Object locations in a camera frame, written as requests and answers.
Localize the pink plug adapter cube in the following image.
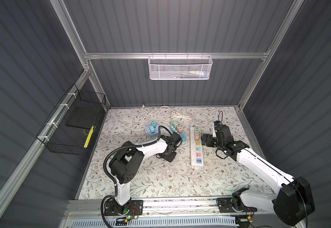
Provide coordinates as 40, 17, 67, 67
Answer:
195, 133, 200, 141
177, 125, 183, 133

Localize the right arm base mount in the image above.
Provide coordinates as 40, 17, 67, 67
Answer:
216, 197, 258, 213

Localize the black wire side basket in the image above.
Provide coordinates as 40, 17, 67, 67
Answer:
36, 86, 106, 155

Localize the teal plug adapter cube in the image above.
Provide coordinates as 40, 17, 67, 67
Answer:
149, 125, 156, 134
151, 120, 158, 128

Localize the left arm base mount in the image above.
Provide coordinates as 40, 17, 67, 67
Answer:
103, 199, 144, 216

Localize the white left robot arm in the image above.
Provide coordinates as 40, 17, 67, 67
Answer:
103, 132, 183, 207

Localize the light blue round power strip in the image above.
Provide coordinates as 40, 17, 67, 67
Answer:
146, 124, 159, 137

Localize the teal blue power strip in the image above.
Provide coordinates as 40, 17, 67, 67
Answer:
169, 124, 187, 144

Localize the coiled white cable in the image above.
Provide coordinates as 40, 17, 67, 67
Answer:
171, 110, 196, 127

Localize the white wire wall basket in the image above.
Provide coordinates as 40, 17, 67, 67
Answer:
147, 55, 213, 80

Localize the black corrugated cable conduit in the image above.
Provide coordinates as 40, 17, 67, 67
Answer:
100, 125, 173, 228

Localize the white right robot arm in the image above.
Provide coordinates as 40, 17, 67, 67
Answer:
200, 121, 315, 226

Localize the yellow marker in basket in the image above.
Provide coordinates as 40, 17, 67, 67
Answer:
84, 125, 94, 148

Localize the long white power strip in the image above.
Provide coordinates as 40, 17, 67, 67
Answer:
190, 127, 204, 168

